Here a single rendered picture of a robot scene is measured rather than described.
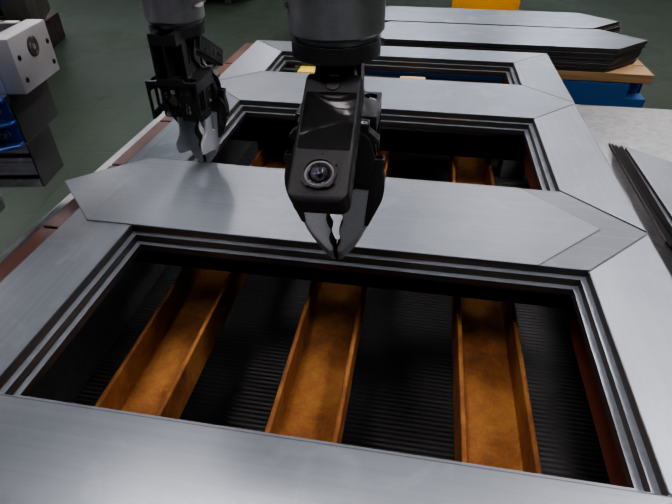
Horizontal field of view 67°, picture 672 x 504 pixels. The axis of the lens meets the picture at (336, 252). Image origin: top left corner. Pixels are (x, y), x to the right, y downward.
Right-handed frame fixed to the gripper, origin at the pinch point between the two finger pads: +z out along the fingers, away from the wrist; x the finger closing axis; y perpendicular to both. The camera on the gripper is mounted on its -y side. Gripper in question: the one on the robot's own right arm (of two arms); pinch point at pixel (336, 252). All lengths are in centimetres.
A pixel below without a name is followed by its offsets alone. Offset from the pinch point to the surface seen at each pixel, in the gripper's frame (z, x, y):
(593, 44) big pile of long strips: 7, -51, 103
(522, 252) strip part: 6.5, -20.8, 11.1
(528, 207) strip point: 6.6, -23.1, 21.5
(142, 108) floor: 90, 161, 246
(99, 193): 5.6, 36.2, 16.3
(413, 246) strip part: 6.3, -7.9, 10.3
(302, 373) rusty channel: 22.4, 5.1, 2.2
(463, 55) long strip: 7, -18, 91
